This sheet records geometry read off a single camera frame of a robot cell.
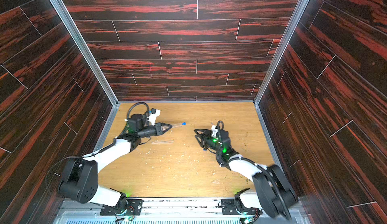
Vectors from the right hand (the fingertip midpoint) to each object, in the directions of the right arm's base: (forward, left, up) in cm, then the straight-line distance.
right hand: (196, 130), depth 82 cm
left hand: (0, +13, +2) cm, 13 cm away
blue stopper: (+4, +7, +1) cm, 8 cm away
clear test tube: (+2, +12, +2) cm, 12 cm away
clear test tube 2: (+2, +23, -17) cm, 29 cm away
